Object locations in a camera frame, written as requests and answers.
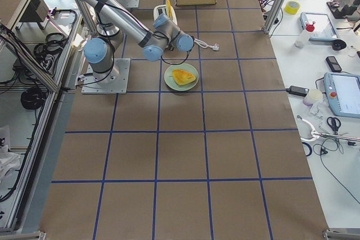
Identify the black power adapter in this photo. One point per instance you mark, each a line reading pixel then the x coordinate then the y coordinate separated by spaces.
pixel 297 91

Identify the light green plate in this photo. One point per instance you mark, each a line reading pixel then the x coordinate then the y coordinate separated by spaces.
pixel 170 81

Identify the black scissors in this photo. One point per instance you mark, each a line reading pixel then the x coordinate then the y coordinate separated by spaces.
pixel 334 123

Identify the red-capped squeeze bottle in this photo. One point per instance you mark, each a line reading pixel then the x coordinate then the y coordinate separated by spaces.
pixel 305 35

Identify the yellow tape roll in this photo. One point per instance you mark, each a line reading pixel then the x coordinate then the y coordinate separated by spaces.
pixel 292 7

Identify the white paper cup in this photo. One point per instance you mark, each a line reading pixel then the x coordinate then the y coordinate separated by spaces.
pixel 313 96

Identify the golden triangular pastry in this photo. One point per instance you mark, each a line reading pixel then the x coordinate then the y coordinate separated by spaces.
pixel 183 77

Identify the far blue teach pendant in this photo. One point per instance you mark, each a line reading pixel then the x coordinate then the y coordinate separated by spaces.
pixel 324 30

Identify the blue teach pendant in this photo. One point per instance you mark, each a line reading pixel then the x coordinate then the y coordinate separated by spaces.
pixel 342 92
pixel 324 30

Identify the near blue teach pendant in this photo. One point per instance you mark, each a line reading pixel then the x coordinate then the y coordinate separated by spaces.
pixel 342 92

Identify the yellow toast slice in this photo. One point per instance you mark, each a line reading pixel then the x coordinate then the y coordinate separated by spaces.
pixel 168 8

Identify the white two-slot toaster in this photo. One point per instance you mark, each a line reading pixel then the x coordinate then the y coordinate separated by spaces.
pixel 160 11

